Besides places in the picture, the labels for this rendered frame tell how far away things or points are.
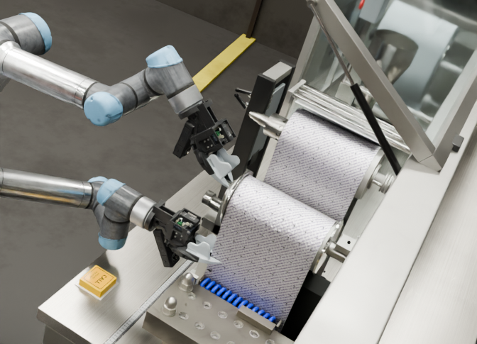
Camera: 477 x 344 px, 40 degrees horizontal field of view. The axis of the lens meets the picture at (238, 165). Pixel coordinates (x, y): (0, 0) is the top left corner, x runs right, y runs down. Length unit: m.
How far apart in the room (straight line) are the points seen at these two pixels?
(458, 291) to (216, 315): 0.59
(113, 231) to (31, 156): 2.01
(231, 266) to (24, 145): 2.33
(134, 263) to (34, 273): 1.24
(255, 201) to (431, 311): 0.51
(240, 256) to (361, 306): 0.81
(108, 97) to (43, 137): 2.38
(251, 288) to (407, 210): 0.69
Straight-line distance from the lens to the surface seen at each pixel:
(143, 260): 1.89
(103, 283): 1.77
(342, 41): 1.16
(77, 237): 3.26
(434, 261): 1.36
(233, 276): 1.66
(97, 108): 1.51
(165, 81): 1.56
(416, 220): 1.04
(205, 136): 1.55
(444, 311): 1.26
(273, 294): 1.64
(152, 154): 3.91
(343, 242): 1.55
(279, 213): 1.53
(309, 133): 1.69
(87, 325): 1.70
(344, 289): 0.85
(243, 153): 1.88
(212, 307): 1.64
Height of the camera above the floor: 2.19
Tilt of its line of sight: 33 degrees down
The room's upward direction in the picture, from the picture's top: 19 degrees clockwise
